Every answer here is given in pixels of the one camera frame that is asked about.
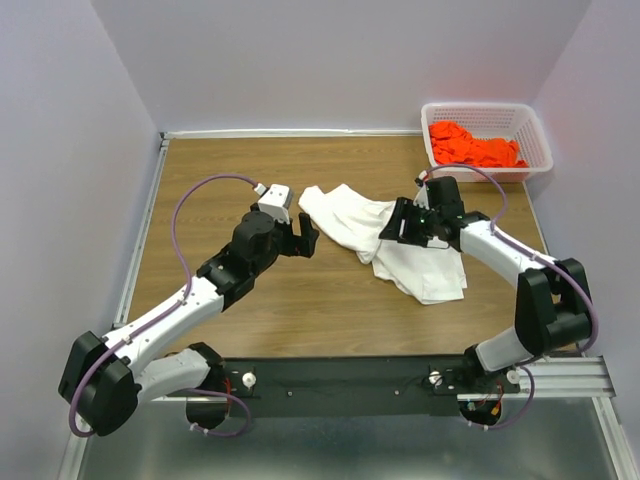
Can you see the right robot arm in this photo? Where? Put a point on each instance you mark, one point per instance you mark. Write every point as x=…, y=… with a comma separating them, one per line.
x=553, y=306

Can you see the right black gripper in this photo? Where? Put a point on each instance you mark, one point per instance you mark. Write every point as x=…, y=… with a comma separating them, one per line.
x=404, y=209

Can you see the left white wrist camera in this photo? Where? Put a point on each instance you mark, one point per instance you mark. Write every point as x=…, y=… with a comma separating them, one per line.
x=275, y=201

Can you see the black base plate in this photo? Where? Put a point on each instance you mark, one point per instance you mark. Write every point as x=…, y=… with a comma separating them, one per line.
x=345, y=387

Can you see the aluminium frame rail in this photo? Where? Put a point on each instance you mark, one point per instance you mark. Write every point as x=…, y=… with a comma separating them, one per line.
x=564, y=427

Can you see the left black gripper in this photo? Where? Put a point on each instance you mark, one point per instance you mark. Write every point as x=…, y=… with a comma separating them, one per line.
x=304, y=245

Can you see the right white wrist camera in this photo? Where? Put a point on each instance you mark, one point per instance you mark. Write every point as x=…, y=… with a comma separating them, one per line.
x=421, y=198

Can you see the white t shirt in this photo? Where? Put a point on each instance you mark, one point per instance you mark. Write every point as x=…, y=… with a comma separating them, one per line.
x=431, y=275

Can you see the white plastic basket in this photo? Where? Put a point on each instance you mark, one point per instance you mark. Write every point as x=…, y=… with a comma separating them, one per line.
x=491, y=121

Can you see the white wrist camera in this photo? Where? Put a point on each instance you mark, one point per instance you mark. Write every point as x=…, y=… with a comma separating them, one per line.
x=421, y=198
x=275, y=201

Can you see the orange t shirt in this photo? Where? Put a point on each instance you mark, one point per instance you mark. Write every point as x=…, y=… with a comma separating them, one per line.
x=452, y=143

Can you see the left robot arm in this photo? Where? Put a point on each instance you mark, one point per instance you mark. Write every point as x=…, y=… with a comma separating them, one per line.
x=106, y=377

